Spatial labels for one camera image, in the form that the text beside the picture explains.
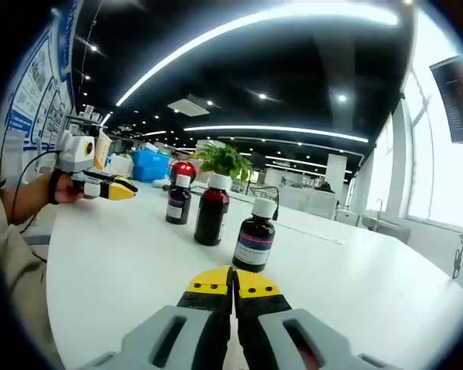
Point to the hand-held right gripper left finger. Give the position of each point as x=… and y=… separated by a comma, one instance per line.
x=169, y=331

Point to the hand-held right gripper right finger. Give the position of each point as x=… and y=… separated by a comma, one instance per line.
x=278, y=331

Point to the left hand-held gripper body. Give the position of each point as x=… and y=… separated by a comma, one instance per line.
x=75, y=154

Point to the small dark medicine bottle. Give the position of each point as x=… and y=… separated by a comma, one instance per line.
x=254, y=231
x=178, y=208

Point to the tall red medicine bottle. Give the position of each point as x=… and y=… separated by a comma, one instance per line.
x=210, y=216

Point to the white plastic bag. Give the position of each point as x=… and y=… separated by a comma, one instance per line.
x=121, y=165

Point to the tall beige paper box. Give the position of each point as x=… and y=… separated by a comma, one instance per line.
x=101, y=150

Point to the metal storage shelf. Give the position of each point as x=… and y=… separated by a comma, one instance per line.
x=85, y=115

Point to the black barcode scanner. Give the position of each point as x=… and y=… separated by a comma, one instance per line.
x=185, y=169

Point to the white table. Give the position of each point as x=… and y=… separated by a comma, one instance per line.
x=119, y=270

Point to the white power strip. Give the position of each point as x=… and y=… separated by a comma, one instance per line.
x=312, y=231

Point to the ceiling air vent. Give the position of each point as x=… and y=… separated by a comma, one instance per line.
x=188, y=107

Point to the green potted plant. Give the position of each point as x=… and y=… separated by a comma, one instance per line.
x=224, y=158

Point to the person's beige shirt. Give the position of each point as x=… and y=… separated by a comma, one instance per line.
x=19, y=270

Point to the steel sink with faucet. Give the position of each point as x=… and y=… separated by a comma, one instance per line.
x=386, y=225

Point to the ceiling light strip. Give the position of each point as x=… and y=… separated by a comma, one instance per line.
x=274, y=131

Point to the long curved ceiling light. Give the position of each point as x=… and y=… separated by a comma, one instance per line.
x=216, y=42

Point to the blue white wall poster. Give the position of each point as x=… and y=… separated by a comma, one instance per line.
x=34, y=88

